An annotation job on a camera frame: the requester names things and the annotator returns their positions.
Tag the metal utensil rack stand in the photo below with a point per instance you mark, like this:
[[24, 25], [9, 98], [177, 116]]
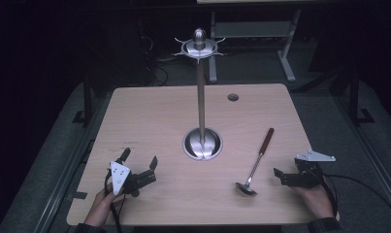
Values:
[[201, 106]]

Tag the white desk frame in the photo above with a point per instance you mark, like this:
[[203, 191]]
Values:
[[254, 29]]

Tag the aluminium side rail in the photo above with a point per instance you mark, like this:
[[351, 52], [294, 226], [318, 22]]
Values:
[[65, 174], [367, 139]]

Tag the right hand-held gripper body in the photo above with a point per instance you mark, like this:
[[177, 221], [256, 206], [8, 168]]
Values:
[[308, 171]]

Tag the black frame post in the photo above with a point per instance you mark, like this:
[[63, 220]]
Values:
[[354, 97], [87, 103]]

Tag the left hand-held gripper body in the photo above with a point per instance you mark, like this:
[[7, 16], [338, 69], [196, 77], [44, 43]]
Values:
[[120, 176]]

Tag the person's left hand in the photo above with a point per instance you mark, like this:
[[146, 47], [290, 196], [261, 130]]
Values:
[[101, 207]]

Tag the person's right hand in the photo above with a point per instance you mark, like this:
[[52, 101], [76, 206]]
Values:
[[319, 200]]

